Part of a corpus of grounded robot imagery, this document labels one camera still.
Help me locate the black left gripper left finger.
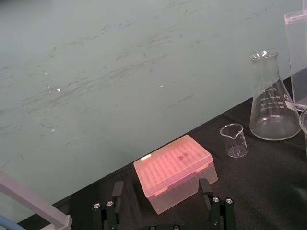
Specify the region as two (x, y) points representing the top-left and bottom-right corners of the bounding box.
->
(92, 181), (125, 230)

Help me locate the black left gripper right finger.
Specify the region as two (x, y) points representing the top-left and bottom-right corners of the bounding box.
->
(198, 178), (237, 230)

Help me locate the black table cloth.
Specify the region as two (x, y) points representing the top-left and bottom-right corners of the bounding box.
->
(17, 67), (307, 230)

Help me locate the pink lidded pipette tip box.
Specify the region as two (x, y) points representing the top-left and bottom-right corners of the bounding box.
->
(133, 134), (219, 215)

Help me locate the small clear glass beaker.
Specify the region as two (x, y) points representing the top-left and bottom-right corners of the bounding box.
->
(220, 123), (248, 158)

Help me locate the clear acrylic rack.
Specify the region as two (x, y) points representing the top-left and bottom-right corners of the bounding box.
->
(0, 169), (72, 230)

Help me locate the blue tube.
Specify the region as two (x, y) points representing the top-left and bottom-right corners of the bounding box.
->
(0, 214), (27, 230)

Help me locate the clear glass conical flask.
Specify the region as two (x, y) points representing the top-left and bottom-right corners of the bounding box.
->
(248, 49), (302, 141)

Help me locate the large clear glass beaker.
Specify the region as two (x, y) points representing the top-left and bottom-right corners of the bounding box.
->
(298, 107), (307, 161)

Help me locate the clear acrylic stand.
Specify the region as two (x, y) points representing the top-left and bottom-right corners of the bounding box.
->
(283, 9), (307, 112)

